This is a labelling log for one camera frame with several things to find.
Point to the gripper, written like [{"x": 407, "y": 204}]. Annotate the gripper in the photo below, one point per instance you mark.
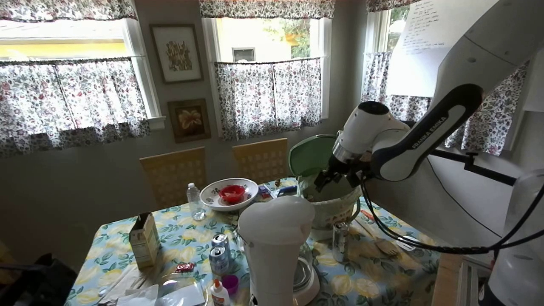
[{"x": 339, "y": 166}]

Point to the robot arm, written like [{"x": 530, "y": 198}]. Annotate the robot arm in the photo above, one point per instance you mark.
[{"x": 429, "y": 131}]

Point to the white wicker rubbish bin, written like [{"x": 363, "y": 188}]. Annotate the white wicker rubbish bin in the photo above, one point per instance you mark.
[{"x": 331, "y": 208}]

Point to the green bin lid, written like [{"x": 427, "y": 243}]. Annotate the green bin lid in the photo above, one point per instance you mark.
[{"x": 310, "y": 155}]

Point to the silver drink can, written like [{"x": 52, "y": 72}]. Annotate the silver drink can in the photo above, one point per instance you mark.
[
  {"x": 222, "y": 241},
  {"x": 218, "y": 260}
]

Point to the blue packet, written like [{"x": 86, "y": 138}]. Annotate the blue packet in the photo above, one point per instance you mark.
[{"x": 265, "y": 192}]

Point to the glass shaker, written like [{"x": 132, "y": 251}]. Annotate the glass shaker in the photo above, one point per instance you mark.
[{"x": 340, "y": 242}]

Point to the yellow wooden chair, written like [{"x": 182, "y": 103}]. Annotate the yellow wooden chair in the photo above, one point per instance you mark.
[
  {"x": 174, "y": 174},
  {"x": 261, "y": 159}
]

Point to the wooden spatula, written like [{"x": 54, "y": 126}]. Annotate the wooden spatula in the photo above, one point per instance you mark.
[{"x": 382, "y": 244}]

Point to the white coffee maker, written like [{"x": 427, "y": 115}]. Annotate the white coffee maker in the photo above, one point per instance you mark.
[{"x": 272, "y": 246}]

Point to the small red bowl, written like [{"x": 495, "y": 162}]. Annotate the small red bowl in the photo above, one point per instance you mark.
[{"x": 232, "y": 193}]

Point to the floral cafe curtain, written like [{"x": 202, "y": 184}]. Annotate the floral cafe curtain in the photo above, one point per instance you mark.
[
  {"x": 267, "y": 97},
  {"x": 63, "y": 102},
  {"x": 488, "y": 123}
]

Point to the white patterned bowl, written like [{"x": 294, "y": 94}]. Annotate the white patterned bowl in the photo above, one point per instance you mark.
[{"x": 212, "y": 197}]

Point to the clear plastic water bottle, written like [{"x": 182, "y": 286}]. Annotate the clear plastic water bottle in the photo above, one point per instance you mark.
[{"x": 195, "y": 204}]

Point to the small purple cup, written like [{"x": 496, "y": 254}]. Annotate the small purple cup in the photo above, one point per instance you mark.
[{"x": 230, "y": 284}]

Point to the dark framed picture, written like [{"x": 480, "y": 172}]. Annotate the dark framed picture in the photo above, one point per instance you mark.
[{"x": 189, "y": 120}]

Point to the window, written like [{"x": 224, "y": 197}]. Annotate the window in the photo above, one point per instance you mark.
[
  {"x": 63, "y": 40},
  {"x": 384, "y": 29},
  {"x": 263, "y": 40}
]

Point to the floral lemon tablecloth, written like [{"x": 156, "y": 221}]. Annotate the floral lemon tablecloth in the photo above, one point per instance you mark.
[{"x": 182, "y": 238}]

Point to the white glue bottle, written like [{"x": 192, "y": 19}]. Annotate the white glue bottle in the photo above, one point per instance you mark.
[{"x": 219, "y": 295}]

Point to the large handwritten paper sheet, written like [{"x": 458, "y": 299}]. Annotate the large handwritten paper sheet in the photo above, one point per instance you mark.
[{"x": 420, "y": 42}]

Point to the small red packet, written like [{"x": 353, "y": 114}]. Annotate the small red packet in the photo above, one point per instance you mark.
[{"x": 185, "y": 267}]

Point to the floral valance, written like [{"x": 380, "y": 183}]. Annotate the floral valance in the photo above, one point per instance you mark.
[
  {"x": 63, "y": 9},
  {"x": 382, "y": 4},
  {"x": 267, "y": 8}
]

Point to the clear plastic bag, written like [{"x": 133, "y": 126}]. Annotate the clear plastic bag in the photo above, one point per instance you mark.
[{"x": 182, "y": 291}]

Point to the open cardboard carton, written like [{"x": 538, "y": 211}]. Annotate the open cardboard carton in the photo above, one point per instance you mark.
[{"x": 143, "y": 242}]

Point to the white framed picture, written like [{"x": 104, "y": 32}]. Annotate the white framed picture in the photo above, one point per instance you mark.
[{"x": 176, "y": 53}]

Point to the black bag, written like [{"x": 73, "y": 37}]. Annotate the black bag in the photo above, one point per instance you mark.
[{"x": 34, "y": 284}]

